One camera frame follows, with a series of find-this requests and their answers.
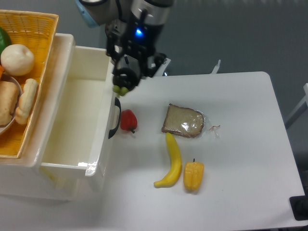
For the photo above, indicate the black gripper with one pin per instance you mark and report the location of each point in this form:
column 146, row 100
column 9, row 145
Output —
column 138, row 42

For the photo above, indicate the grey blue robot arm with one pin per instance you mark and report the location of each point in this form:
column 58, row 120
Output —
column 117, row 13

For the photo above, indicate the open white upper drawer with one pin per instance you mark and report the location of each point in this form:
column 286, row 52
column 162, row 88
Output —
column 78, row 147

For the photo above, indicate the white drawer cabinet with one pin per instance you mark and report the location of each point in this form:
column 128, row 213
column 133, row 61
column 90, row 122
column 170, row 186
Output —
column 23, row 176

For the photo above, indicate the red bell pepper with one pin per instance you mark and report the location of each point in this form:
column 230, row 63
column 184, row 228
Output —
column 128, row 121

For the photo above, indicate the bagged brown bread slice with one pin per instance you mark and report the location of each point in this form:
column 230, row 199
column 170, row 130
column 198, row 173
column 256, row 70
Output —
column 186, row 122

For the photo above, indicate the yellow banana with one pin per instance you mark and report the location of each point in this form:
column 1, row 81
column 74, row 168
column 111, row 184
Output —
column 174, row 173

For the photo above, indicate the white round onion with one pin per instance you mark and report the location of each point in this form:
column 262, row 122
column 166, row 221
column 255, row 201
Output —
column 17, row 60

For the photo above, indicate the beige bread roll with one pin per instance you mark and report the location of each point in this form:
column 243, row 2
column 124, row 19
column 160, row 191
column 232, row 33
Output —
column 26, row 100

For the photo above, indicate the yellow bell pepper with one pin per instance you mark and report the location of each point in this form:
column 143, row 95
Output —
column 193, row 175

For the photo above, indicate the green vegetable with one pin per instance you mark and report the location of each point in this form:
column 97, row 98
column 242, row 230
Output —
column 5, row 40

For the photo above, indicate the tan bread loaf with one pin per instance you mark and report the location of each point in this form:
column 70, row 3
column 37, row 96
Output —
column 7, row 91

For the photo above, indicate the grey bowl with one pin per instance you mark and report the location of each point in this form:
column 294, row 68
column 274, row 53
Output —
column 13, row 102

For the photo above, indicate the orange vegetable piece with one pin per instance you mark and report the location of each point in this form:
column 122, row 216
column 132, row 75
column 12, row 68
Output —
column 1, row 71

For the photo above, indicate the black device at edge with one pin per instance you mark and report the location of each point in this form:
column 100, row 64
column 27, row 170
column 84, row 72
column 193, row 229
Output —
column 299, row 205

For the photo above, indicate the black drawer handle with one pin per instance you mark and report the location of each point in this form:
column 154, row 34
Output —
column 116, row 119

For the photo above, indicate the white frame at right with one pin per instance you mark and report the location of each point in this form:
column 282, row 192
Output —
column 298, row 110

